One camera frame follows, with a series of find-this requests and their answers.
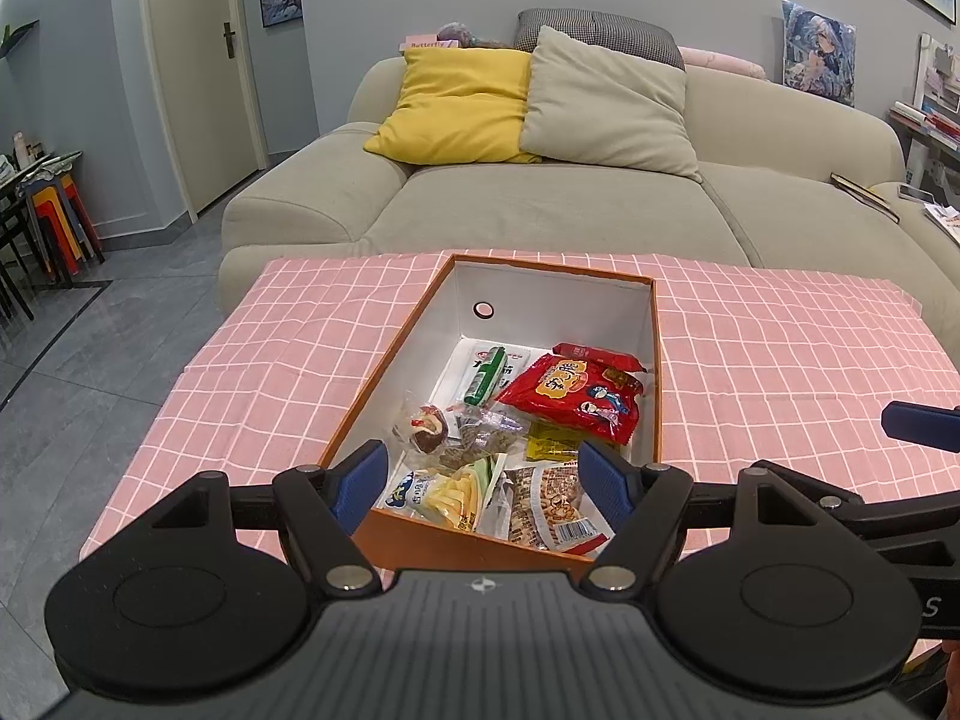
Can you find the packet of yellow slices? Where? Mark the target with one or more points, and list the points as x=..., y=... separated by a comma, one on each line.
x=442, y=495

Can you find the stack of coloured stools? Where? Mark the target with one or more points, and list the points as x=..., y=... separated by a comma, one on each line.
x=64, y=225

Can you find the white desk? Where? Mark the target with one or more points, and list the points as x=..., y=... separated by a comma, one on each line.
x=926, y=161

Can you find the yellow pillow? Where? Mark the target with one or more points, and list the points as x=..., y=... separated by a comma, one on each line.
x=450, y=105

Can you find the orange cardboard box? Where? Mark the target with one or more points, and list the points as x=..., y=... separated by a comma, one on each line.
x=570, y=307

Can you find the beige pillow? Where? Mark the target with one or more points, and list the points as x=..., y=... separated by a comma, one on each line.
x=607, y=105

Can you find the red snack bag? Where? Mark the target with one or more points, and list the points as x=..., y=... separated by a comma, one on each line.
x=577, y=397

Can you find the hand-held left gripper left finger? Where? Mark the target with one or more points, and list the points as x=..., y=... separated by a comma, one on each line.
x=361, y=481

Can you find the anime print pillow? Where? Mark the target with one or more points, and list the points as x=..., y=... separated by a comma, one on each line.
x=819, y=52

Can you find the pink blanket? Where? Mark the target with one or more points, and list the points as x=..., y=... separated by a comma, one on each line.
x=720, y=62

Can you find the pile of books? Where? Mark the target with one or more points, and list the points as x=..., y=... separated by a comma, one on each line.
x=926, y=124

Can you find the black chair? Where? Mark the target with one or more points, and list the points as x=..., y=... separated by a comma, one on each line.
x=15, y=255

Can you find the pink box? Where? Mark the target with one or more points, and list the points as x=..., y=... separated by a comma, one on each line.
x=429, y=43

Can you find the pink checked tablecloth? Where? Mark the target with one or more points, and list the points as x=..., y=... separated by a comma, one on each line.
x=750, y=360

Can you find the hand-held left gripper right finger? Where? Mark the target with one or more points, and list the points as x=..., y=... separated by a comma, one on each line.
x=607, y=484

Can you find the sunflower seed packet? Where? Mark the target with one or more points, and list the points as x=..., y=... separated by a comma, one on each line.
x=480, y=448

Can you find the houndstooth cushion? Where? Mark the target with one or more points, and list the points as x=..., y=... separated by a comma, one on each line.
x=600, y=30

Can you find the peanut packet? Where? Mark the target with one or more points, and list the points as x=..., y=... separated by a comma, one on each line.
x=551, y=502

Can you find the dark book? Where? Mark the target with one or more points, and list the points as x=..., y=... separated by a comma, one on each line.
x=864, y=197

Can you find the wall shelf with plant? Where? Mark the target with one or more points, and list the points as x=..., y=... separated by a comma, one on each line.
x=16, y=37

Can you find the white door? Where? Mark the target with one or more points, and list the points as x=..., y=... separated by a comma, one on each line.
x=199, y=75

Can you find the green stick snack packet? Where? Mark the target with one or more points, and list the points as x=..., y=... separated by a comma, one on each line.
x=484, y=379

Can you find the dining table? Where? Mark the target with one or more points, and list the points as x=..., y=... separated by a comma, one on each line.
x=41, y=165

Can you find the smartphone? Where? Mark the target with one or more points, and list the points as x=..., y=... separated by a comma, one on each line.
x=916, y=193

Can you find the open magazine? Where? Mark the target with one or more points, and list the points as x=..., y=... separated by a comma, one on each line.
x=943, y=221

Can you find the white noodle packet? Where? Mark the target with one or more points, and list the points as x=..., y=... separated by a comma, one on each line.
x=517, y=361

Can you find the grey plush toy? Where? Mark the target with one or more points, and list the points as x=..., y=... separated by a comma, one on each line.
x=469, y=34

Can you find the clear packet with reddish pieces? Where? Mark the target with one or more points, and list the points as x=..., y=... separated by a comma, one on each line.
x=426, y=426

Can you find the beige sofa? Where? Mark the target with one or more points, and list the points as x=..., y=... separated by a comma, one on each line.
x=540, y=217

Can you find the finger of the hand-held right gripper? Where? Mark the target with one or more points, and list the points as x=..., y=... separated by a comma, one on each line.
x=900, y=517
x=926, y=426

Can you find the red sausage stick packet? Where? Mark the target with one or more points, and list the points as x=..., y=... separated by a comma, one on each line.
x=600, y=356

